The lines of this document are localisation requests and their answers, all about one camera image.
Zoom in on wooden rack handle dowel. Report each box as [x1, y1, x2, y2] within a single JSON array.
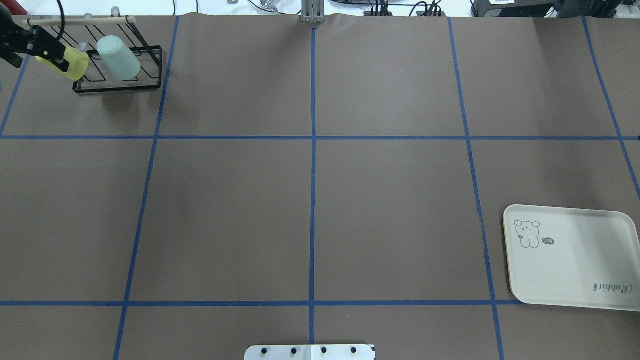
[[22, 16, 137, 27]]

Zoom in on black wire cup rack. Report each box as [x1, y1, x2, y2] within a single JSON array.
[[22, 7, 163, 94]]

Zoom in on aluminium frame post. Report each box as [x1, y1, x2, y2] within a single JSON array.
[[300, 0, 326, 24]]

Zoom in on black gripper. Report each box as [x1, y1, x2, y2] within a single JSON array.
[[20, 25, 71, 72]]

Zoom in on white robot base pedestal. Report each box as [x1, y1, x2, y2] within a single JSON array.
[[244, 344, 377, 360]]

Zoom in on light green cup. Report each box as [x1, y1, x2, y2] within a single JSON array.
[[96, 35, 142, 81]]

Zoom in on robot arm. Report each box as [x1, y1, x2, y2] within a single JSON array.
[[0, 4, 70, 73]]

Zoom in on yellow cup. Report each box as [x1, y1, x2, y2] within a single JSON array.
[[35, 46, 90, 82]]

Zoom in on cream rabbit tray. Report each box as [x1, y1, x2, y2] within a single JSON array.
[[502, 204, 640, 312]]

